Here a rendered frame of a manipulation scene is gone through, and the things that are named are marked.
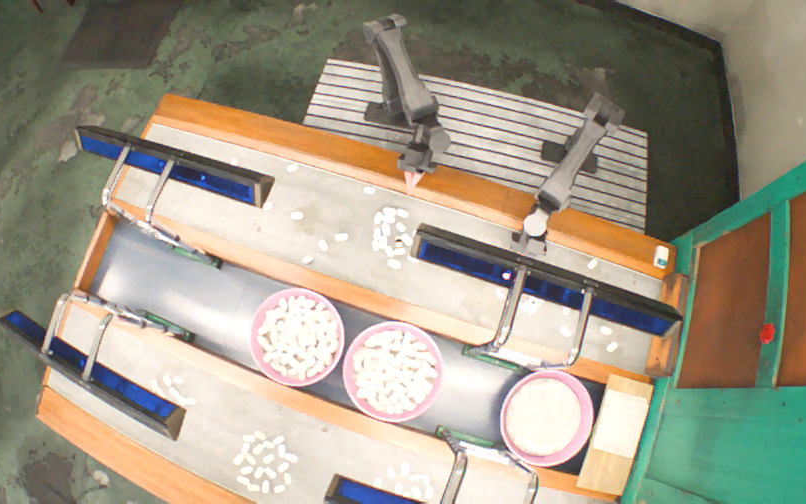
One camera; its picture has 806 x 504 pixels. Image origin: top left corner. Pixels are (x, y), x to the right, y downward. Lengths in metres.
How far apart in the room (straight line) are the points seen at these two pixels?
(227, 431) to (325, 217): 0.68
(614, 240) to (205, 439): 1.33
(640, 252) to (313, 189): 1.01
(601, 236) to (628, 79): 1.59
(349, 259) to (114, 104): 2.09
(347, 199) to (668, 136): 1.94
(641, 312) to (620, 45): 2.20
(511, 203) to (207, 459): 1.15
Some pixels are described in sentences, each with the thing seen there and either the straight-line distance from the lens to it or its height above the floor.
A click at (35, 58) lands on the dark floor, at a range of 3.95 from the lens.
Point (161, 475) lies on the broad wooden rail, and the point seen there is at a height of 0.76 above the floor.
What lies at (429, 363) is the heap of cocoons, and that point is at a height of 0.72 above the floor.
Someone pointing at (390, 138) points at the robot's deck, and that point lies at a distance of 1.52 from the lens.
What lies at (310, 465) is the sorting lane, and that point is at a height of 0.74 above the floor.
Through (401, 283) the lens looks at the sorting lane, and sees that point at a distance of 1.28.
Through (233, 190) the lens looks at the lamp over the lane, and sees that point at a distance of 1.07.
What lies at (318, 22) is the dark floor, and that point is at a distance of 2.81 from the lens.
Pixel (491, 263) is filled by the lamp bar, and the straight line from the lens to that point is 0.94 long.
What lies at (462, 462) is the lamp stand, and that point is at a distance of 0.91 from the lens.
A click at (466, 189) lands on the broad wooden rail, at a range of 1.35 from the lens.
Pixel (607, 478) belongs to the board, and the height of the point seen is 0.78.
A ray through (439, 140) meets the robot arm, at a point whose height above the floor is 1.00.
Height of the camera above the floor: 2.00
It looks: 75 degrees down
